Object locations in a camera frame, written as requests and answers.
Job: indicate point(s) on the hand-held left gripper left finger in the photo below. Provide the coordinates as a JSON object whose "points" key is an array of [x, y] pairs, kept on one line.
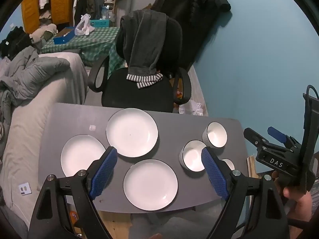
{"points": [[104, 171]]}

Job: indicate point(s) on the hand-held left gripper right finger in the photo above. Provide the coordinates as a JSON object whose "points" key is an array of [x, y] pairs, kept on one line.
{"points": [[214, 173]]}

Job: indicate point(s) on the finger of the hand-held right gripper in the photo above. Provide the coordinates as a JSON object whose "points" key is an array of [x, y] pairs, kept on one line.
{"points": [[278, 134], [254, 135]]}

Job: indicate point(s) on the white bowl black rim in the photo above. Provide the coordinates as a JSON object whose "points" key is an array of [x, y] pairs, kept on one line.
{"points": [[216, 136], [228, 164], [192, 157]]}

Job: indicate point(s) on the person's right hand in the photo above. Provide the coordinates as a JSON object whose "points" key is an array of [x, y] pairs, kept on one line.
{"points": [[297, 201]]}

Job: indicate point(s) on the wooden boards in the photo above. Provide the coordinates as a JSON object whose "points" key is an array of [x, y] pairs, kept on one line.
{"points": [[253, 166]]}

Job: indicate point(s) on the orange packet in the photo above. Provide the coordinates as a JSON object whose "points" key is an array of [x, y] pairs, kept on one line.
{"points": [[74, 216]]}

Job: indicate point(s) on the white crumpled bag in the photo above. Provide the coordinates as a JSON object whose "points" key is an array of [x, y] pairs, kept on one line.
{"points": [[193, 107]]}

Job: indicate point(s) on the white card with marks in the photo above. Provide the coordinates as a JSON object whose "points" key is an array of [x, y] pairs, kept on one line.
{"points": [[25, 189]]}

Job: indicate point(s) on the black office chair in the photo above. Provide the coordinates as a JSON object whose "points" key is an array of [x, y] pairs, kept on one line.
{"points": [[139, 97]]}

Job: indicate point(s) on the orange yellow packaging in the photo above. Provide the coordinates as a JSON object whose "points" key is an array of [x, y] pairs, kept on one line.
{"points": [[178, 93]]}

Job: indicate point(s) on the grey knit blanket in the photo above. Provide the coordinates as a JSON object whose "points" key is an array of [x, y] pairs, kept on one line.
{"points": [[3, 129]]}

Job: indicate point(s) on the grey duvet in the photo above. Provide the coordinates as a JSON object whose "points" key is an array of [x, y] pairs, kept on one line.
{"points": [[32, 72]]}

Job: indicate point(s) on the green checkered tablecloth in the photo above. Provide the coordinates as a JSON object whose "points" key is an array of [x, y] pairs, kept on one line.
{"points": [[92, 42]]}

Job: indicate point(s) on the black hanging coats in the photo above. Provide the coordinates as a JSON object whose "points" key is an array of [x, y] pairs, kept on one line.
{"points": [[194, 17]]}

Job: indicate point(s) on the grey garment striped cuffs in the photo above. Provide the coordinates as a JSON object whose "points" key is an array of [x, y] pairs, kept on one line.
{"points": [[147, 42]]}

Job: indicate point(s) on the flat blue box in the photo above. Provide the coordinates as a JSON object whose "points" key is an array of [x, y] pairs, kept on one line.
{"points": [[63, 39]]}

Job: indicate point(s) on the white plastic bag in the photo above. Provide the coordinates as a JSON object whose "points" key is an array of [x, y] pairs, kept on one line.
{"points": [[81, 27]]}

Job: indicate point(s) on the teal box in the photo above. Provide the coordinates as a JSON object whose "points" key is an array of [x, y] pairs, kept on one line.
{"points": [[101, 23]]}

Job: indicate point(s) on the beige clothes pile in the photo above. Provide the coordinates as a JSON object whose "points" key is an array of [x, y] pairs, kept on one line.
{"points": [[43, 32]]}

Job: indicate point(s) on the black clothes pile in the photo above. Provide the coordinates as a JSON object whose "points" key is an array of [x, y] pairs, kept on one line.
{"points": [[15, 41]]}

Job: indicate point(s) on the hanging dark clothes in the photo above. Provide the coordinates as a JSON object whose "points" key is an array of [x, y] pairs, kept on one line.
{"points": [[87, 2]]}

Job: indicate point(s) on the orange wooden wardrobe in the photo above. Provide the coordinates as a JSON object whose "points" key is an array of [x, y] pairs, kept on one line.
{"points": [[59, 2]]}

